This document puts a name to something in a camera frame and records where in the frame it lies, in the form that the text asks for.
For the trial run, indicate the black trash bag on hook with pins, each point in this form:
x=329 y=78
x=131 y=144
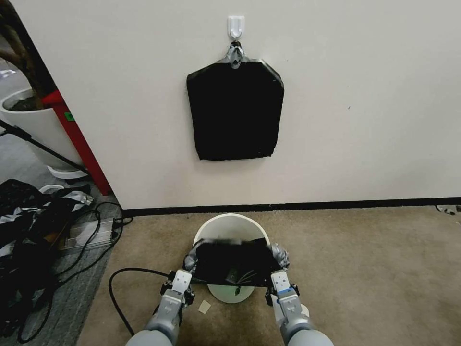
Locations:
x=234 y=111

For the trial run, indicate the black trash bag grey tape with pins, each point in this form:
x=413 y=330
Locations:
x=230 y=263

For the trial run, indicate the black tripod leg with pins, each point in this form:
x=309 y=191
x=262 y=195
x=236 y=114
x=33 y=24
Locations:
x=36 y=144

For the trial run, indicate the silver power supply box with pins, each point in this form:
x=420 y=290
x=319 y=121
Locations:
x=90 y=234

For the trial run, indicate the small beige paper scrap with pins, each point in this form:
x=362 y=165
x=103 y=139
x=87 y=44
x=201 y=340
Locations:
x=205 y=306

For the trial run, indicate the white pot saucer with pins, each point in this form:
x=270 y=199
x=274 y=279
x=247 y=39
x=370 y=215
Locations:
x=66 y=173

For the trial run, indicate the small white dish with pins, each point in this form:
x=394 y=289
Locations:
x=50 y=188

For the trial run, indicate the black baseboard strip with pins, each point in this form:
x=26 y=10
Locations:
x=288 y=206

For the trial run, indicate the pile of black bags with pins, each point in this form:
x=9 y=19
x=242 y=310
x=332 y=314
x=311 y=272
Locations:
x=21 y=223

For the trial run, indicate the red metal post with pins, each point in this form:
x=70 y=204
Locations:
x=83 y=151

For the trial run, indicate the white plastic wall hook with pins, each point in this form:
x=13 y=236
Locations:
x=236 y=25

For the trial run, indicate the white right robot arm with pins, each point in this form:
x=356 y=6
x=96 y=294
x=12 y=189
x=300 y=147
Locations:
x=292 y=319

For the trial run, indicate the brown plant trunk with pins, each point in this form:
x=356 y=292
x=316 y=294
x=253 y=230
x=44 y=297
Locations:
x=16 y=47

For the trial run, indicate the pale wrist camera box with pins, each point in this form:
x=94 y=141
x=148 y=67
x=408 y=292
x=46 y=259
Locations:
x=182 y=280
x=280 y=280

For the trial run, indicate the white round trash bin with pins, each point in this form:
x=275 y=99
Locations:
x=230 y=223

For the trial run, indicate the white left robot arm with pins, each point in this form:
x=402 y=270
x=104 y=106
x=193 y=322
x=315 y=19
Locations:
x=165 y=319

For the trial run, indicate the white round plant pot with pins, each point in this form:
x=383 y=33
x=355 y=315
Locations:
x=32 y=122

